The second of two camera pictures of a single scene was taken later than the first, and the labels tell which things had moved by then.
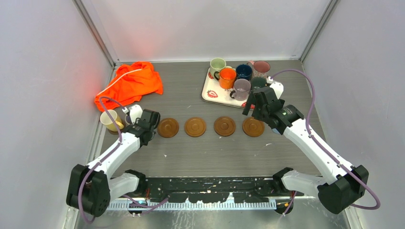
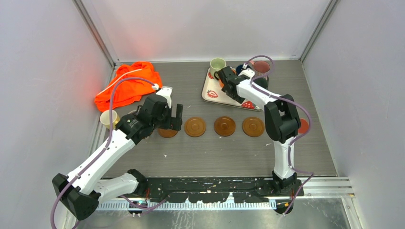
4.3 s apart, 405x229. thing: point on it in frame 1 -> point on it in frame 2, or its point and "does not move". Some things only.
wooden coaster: [224, 126] does not move
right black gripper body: [258, 113] -> [239, 99]
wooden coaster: [168, 127] does not move
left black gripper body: [152, 134] -> [164, 121]
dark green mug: [259, 82] does not move
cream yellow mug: [105, 119] does not move
